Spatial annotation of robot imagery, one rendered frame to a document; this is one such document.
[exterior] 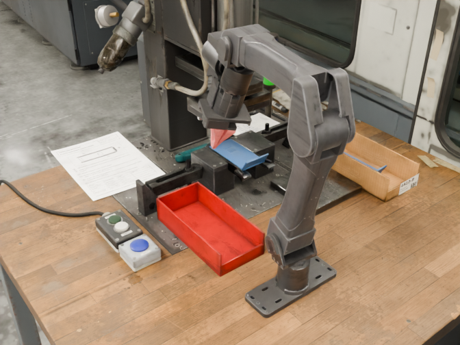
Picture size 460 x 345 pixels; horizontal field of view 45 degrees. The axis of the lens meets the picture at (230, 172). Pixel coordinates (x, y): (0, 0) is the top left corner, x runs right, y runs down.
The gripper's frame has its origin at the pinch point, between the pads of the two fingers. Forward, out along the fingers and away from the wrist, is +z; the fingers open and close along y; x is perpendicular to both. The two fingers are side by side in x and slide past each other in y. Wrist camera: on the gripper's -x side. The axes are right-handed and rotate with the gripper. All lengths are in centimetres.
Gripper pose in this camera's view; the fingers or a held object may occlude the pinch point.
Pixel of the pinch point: (213, 144)
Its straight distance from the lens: 118.7
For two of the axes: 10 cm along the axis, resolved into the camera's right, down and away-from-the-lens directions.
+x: 2.5, 6.7, -6.9
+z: -2.8, 7.4, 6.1
